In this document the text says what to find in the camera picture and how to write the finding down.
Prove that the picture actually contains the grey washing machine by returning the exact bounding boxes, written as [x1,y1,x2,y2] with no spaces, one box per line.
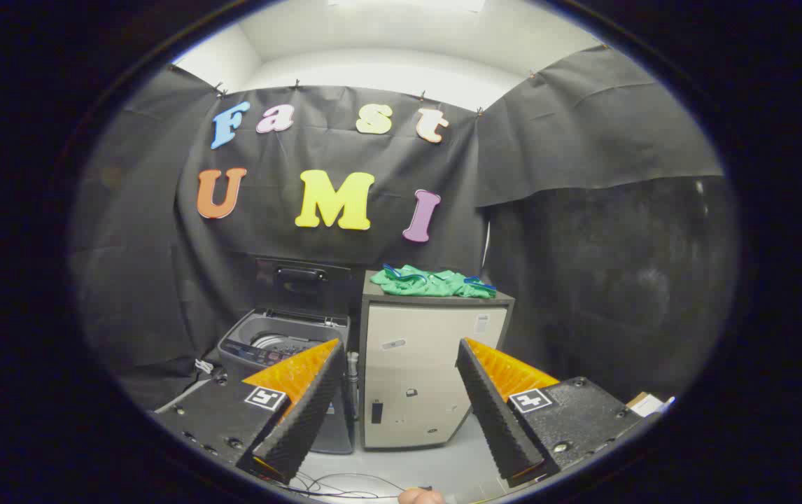
[218,308,356,454]

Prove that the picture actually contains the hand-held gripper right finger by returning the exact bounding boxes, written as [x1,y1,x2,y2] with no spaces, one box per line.
[456,337,643,489]

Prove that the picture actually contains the cardboard box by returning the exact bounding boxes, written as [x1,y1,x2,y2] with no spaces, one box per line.
[626,392,675,418]

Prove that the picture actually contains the green polo shirt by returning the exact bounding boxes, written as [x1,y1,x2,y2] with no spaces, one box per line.
[370,264,498,300]

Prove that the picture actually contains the beige cabinet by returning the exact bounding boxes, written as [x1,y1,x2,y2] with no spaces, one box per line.
[359,271,515,451]

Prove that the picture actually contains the grey hose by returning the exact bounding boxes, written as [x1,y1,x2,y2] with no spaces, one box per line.
[346,351,360,421]

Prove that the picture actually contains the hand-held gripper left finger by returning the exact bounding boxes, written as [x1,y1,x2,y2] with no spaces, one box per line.
[153,338,347,485]

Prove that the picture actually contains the black floor cables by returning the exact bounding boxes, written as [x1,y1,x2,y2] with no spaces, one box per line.
[289,470,437,501]

